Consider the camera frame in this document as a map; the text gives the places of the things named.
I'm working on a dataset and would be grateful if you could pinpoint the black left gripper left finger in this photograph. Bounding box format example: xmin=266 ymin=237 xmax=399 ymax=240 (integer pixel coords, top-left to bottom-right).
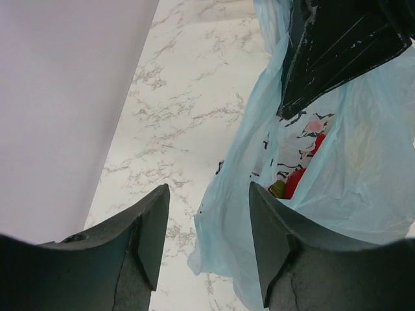
xmin=1 ymin=184 xmax=170 ymax=310

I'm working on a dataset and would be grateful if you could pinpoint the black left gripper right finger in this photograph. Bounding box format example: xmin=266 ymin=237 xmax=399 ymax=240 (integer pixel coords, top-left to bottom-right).
xmin=249 ymin=183 xmax=414 ymax=310

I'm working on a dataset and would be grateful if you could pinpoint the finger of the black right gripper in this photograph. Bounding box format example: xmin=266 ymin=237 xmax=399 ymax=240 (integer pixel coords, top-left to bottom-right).
xmin=277 ymin=0 xmax=412 ymax=120

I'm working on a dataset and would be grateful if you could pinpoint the green fake mango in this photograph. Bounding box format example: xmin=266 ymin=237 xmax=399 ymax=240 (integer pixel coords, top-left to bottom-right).
xmin=268 ymin=180 xmax=286 ymax=199

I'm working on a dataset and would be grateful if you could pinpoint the red fake apple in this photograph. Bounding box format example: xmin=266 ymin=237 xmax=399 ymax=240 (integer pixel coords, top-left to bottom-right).
xmin=284 ymin=168 xmax=306 ymax=200

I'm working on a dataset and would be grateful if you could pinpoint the small red fake fruit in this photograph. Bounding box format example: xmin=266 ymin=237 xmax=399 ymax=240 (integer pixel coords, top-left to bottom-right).
xmin=309 ymin=133 xmax=326 ymax=157

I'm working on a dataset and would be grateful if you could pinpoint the light blue plastic bag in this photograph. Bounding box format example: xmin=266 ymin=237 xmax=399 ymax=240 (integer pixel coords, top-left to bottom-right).
xmin=187 ymin=1 xmax=414 ymax=310

